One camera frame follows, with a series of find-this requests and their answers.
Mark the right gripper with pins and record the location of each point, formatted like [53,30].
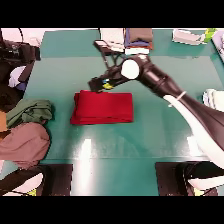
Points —
[105,82]

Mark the red T-shirt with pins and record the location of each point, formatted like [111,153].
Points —
[103,107]

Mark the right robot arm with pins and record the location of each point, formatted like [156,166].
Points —
[196,116]

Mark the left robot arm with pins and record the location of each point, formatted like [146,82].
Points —
[20,183]

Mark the blue garment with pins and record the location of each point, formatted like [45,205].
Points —
[136,44]

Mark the grey garment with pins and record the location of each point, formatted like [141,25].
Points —
[140,34]

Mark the green garment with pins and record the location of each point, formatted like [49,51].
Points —
[30,111]

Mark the brown garment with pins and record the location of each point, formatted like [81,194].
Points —
[25,143]

